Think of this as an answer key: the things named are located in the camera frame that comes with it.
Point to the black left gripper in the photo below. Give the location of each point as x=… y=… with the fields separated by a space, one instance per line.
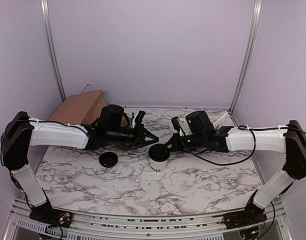
x=139 y=140

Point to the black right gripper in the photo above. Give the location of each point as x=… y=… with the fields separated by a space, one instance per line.
x=176 y=146

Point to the black plastic cup lid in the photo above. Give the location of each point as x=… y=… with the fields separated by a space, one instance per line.
x=159 y=152

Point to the white paper coffee cup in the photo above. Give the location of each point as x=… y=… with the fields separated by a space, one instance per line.
x=157 y=166

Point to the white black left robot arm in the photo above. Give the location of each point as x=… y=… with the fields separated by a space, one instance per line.
x=24 y=132

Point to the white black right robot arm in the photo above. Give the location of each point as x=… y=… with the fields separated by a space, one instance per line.
x=288 y=139

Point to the stacked white paper cups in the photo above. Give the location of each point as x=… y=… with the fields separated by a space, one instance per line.
x=185 y=130

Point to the black lid stack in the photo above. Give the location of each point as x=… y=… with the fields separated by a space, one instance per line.
x=108 y=159

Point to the white ribbed cup holder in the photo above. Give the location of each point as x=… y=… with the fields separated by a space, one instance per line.
x=213 y=120

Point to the brown paper bag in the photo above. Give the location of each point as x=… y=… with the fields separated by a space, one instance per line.
x=79 y=109

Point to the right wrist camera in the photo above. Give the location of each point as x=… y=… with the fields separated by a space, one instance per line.
x=174 y=125

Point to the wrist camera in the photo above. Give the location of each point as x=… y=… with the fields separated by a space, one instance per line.
x=139 y=117
x=174 y=125

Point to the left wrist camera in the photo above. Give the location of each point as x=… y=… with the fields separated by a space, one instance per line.
x=139 y=117

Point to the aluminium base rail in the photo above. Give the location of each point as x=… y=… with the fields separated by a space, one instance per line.
x=95 y=226

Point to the aluminium right frame post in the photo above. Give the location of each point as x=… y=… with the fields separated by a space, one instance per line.
x=251 y=42

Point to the aluminium frame post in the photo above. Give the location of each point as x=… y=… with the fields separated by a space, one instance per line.
x=51 y=48
x=251 y=42

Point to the aluminium left frame post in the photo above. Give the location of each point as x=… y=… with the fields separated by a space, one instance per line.
x=51 y=48

